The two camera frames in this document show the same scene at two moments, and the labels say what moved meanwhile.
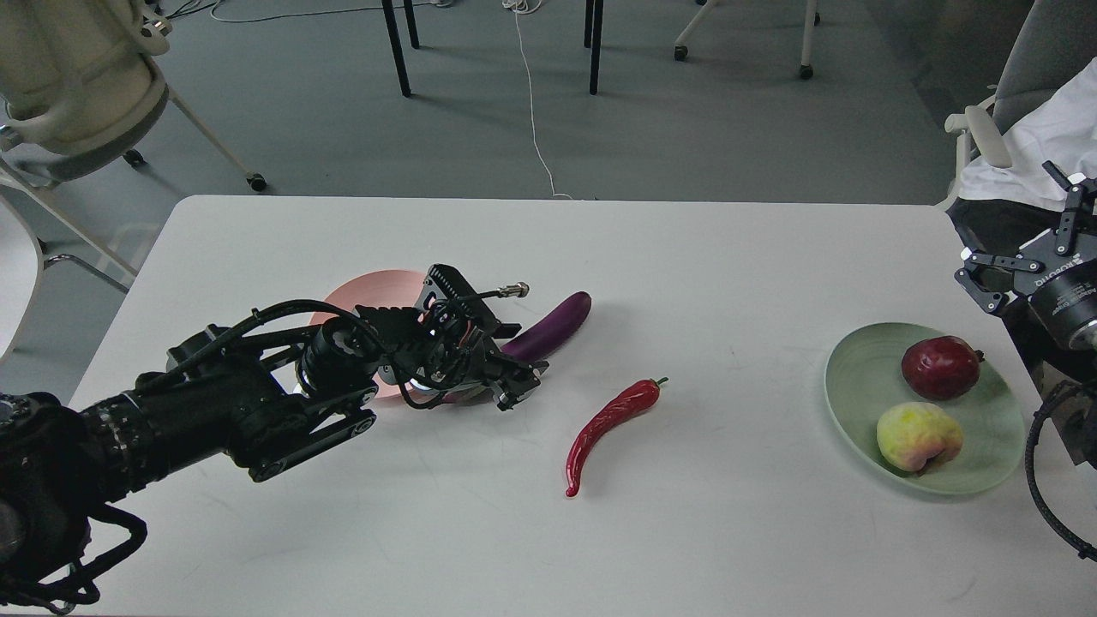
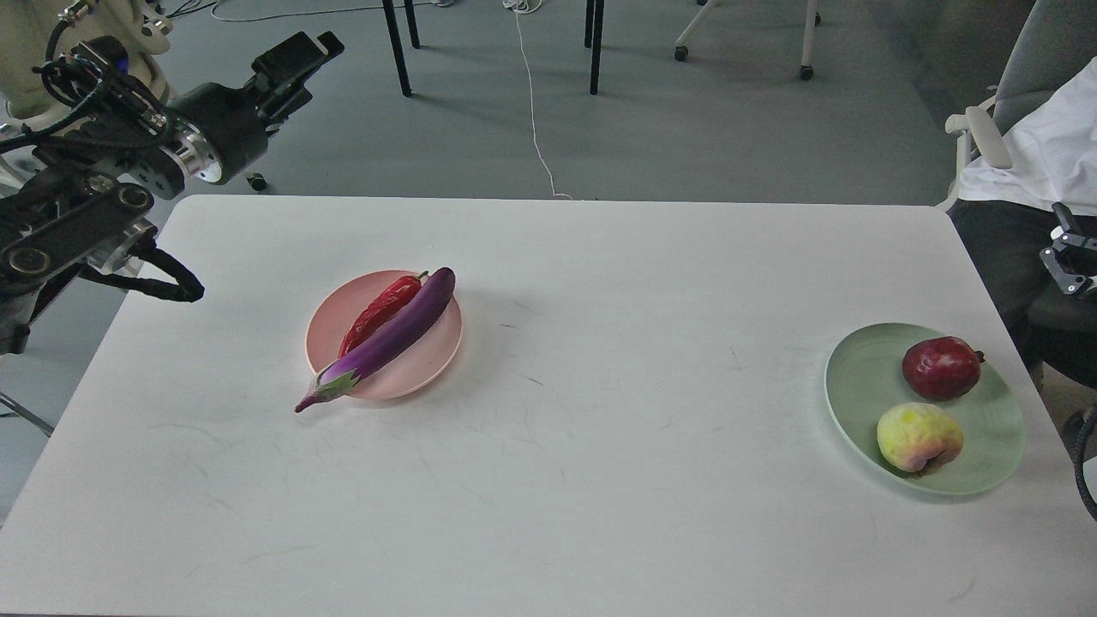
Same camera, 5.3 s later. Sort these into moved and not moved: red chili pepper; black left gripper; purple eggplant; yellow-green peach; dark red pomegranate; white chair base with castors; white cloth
Moved: purple eggplant; red chili pepper; black left gripper
Not moved: white chair base with castors; yellow-green peach; white cloth; dark red pomegranate
